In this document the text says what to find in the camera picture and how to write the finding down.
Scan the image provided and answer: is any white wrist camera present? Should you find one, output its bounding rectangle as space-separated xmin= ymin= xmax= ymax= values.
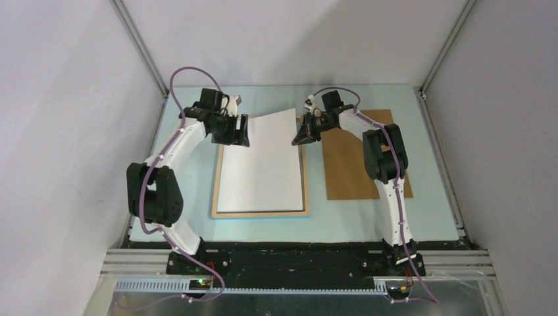
xmin=220 ymin=94 xmax=242 ymax=117
xmin=304 ymin=94 xmax=322 ymax=117

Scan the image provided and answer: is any right aluminium corner post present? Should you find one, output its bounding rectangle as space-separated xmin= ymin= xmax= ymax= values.
xmin=418 ymin=0 xmax=478 ymax=99

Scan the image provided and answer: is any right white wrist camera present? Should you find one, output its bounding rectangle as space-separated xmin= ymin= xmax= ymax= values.
xmin=304 ymin=94 xmax=322 ymax=117

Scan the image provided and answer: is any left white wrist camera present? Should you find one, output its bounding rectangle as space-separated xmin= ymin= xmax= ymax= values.
xmin=220 ymin=94 xmax=242 ymax=117

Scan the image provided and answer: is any left aluminium corner post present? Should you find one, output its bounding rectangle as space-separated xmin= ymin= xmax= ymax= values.
xmin=109 ymin=0 xmax=169 ymax=99

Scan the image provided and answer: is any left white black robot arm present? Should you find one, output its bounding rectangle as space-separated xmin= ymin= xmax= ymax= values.
xmin=126 ymin=88 xmax=250 ymax=274

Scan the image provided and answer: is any light wooden picture frame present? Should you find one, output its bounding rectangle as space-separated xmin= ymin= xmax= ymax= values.
xmin=211 ymin=114 xmax=311 ymax=219

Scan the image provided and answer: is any brown fibreboard backing board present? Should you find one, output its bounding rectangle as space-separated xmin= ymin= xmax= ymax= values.
xmin=320 ymin=109 xmax=414 ymax=201

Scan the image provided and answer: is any landscape photo print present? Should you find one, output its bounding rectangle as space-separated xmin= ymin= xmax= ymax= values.
xmin=216 ymin=108 xmax=305 ymax=214

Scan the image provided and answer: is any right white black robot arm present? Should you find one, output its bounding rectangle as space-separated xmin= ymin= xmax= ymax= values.
xmin=292 ymin=86 xmax=417 ymax=275

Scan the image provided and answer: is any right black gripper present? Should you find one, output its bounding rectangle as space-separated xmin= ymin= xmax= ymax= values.
xmin=292 ymin=111 xmax=336 ymax=146

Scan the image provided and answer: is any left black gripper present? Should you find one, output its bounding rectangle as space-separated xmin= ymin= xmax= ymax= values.
xmin=209 ymin=112 xmax=249 ymax=147

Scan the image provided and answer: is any aluminium rail frame front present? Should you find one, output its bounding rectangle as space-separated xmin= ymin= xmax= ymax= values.
xmin=101 ymin=248 xmax=498 ymax=305

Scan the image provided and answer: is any aluminium corner post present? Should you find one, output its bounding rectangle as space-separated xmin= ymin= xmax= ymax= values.
xmin=418 ymin=0 xmax=478 ymax=99
xmin=109 ymin=0 xmax=169 ymax=99

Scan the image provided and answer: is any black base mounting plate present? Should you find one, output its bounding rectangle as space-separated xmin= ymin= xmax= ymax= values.
xmin=193 ymin=242 xmax=426 ymax=290

